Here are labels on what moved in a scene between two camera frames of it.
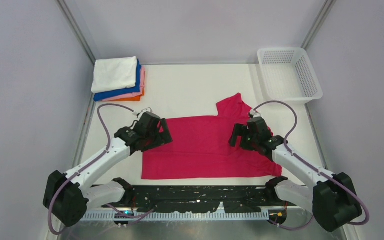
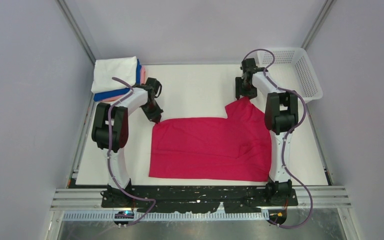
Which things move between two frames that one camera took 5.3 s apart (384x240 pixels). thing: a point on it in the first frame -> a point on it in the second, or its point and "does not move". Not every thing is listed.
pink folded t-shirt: (142, 84) does not move
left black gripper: (158, 142) -> (155, 117)
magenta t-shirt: (200, 148) does not move
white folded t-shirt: (114, 73) does not move
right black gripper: (239, 130) -> (239, 91)
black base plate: (195, 199) does not move
